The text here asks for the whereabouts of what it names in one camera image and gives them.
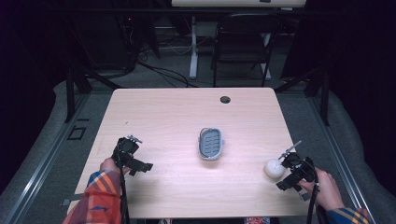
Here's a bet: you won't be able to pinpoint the person's right hand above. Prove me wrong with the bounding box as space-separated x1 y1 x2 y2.
298 166 346 212

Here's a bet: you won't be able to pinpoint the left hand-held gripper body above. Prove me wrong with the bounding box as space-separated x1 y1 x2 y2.
111 136 154 177

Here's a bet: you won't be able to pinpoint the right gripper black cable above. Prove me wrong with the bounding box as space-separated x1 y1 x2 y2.
303 157 320 224

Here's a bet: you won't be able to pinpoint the white desk with metal legs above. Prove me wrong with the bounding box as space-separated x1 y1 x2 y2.
171 0 307 80

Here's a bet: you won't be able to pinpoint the white round soap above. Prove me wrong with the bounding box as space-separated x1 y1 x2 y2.
263 158 287 179

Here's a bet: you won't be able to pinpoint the black floor cables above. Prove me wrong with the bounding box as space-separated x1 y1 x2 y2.
122 18 200 89

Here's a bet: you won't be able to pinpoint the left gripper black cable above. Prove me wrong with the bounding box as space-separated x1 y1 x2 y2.
115 146 131 224

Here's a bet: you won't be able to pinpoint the person's left hand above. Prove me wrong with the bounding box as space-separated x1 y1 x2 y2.
99 157 132 175

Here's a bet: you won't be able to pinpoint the grey soap dish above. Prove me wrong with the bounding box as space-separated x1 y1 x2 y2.
197 127 225 161

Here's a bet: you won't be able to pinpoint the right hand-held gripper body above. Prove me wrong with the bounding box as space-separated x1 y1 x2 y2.
276 151 317 192

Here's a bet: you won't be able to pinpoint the black folding chair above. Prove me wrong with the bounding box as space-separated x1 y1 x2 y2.
210 12 283 88

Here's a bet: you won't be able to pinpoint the black metal stand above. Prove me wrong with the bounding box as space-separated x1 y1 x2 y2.
64 63 122 123
274 63 331 127

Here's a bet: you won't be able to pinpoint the dark computer tower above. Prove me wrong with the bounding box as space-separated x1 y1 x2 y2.
69 12 138 71

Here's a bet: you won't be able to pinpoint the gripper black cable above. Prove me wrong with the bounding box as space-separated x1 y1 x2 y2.
115 146 131 224
303 157 320 224

